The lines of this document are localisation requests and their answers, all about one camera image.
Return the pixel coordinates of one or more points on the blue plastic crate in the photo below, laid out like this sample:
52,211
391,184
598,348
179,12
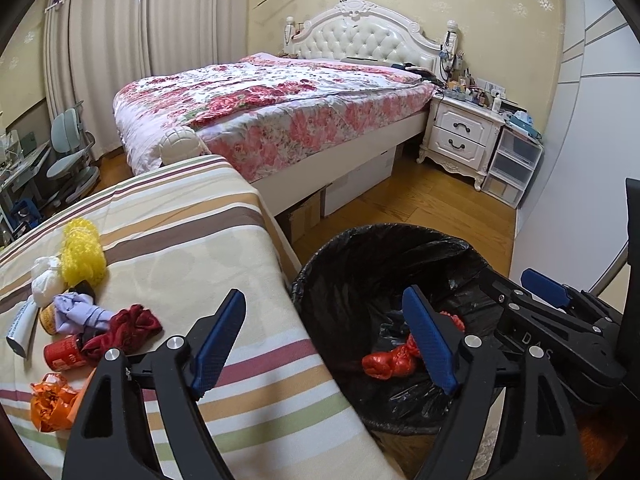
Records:
24,216

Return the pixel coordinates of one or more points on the floral pink quilt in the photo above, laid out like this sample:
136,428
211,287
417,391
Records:
300,90

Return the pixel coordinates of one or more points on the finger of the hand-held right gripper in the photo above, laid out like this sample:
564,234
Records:
525,305
545,282

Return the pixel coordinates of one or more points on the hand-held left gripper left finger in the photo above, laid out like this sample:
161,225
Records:
220,342

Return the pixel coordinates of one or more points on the red plastic bag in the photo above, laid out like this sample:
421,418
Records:
390,362

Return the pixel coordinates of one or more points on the orange label bottle black cap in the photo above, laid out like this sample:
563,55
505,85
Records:
47,320

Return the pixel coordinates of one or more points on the dark red cloth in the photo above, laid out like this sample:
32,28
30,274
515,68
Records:
130,325

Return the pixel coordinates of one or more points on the brown cardboard box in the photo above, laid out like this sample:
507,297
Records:
300,215

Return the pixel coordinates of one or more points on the white two-drawer nightstand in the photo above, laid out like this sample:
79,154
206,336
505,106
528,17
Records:
460,125

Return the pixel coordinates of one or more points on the red can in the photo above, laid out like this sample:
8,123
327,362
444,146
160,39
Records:
62,355

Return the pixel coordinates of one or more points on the white crumpled wad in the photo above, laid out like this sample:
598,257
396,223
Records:
47,280

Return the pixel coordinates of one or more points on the grey study desk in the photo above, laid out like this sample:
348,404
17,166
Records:
27,165

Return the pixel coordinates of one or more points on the pale purple cloth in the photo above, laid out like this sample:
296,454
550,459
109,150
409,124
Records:
75,312

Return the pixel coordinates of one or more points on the orange crumpled plastic bag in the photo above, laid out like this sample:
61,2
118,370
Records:
50,402

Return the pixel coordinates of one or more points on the beige pleated curtain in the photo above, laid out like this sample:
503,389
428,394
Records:
195,10
100,50

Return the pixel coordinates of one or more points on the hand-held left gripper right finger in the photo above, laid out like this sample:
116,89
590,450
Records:
430,340

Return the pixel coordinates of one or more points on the yellow foam mesh net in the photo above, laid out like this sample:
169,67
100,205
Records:
82,255

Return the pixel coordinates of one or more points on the white squeeze tube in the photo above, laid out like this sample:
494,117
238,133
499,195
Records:
22,327

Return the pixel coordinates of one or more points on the clear plastic drawer unit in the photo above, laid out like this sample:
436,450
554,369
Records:
515,160

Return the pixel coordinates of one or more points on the white bed with tufted headboard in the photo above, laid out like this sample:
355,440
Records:
360,40

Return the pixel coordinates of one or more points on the white storage box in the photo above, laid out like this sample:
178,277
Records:
360,180

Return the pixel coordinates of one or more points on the black bag lined trash bin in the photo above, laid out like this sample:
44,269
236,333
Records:
340,300

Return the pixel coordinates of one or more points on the clutter of small bottles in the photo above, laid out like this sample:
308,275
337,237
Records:
472,87

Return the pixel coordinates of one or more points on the grey-green desk chair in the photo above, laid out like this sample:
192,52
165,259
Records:
67,130

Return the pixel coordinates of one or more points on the white sliding wardrobe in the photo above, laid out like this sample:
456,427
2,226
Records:
590,110

